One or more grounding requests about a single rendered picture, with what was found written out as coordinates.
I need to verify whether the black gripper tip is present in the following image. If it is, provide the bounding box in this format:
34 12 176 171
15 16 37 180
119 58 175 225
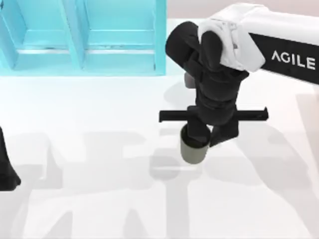
0 126 22 193

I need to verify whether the light blue rack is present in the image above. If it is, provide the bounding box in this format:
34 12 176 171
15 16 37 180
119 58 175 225
0 0 166 78

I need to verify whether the grey cup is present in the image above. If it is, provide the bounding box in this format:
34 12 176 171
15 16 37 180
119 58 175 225
179 123 210 165

